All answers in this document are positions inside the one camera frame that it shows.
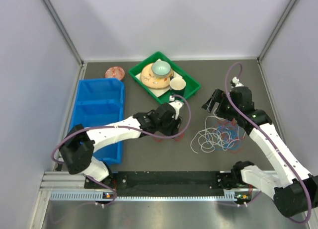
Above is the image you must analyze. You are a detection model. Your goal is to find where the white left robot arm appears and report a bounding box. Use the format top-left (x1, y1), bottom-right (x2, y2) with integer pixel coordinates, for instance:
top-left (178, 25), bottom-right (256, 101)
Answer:
top-left (58, 100), bottom-right (183, 188)

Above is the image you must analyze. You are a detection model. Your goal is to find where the red cable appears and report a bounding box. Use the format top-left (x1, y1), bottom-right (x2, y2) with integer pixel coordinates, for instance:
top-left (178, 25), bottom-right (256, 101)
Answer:
top-left (211, 118), bottom-right (245, 154)
top-left (152, 133), bottom-right (184, 143)

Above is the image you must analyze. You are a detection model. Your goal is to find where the dark green mug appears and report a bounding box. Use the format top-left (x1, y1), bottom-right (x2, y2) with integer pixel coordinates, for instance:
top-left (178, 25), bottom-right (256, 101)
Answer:
top-left (169, 77), bottom-right (186, 96)

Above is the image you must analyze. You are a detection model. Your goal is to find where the beige patterned bowl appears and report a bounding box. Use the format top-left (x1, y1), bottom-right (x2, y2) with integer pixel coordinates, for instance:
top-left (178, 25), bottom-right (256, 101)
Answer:
top-left (140, 63), bottom-right (174, 89)

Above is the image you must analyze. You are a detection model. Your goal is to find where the blue plastic bin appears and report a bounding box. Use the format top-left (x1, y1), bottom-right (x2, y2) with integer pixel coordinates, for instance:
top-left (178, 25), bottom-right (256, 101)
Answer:
top-left (69, 77), bottom-right (126, 165)

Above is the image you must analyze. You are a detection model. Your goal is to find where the grey slotted cable duct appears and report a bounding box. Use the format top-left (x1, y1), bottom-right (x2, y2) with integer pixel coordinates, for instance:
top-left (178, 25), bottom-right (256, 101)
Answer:
top-left (50, 191), bottom-right (237, 202)

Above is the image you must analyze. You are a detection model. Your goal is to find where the green plastic tray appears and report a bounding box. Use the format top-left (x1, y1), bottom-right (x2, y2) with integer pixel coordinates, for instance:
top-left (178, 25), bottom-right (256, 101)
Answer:
top-left (129, 52), bottom-right (201, 104)

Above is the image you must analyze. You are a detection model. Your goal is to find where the light teal bowl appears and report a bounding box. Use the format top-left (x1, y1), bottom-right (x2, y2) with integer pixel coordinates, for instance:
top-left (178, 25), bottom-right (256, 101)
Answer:
top-left (151, 61), bottom-right (171, 77)

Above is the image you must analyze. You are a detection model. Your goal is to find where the red patterned small plate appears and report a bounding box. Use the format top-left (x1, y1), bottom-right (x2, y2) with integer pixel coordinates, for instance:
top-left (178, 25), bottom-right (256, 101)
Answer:
top-left (104, 66), bottom-right (125, 80)

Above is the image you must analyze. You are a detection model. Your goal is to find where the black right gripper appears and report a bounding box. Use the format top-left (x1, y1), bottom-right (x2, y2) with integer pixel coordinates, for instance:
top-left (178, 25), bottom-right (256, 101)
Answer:
top-left (202, 89), bottom-right (240, 121)

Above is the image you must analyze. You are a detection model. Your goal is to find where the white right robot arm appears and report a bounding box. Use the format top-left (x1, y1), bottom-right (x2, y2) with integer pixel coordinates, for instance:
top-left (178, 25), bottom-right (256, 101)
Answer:
top-left (202, 77), bottom-right (318, 218)

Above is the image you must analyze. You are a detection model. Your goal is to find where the white cable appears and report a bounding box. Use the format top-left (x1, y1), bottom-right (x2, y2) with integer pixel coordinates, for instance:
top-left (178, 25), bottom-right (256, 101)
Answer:
top-left (190, 107), bottom-right (243, 154)

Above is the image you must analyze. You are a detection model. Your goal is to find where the blue cable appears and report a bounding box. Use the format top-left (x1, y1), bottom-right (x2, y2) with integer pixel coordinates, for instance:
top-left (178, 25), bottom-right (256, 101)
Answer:
top-left (210, 119), bottom-right (245, 152)

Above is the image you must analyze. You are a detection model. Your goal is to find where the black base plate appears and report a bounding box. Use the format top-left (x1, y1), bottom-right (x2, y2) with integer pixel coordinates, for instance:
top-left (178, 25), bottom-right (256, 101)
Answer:
top-left (84, 170), bottom-right (251, 197)

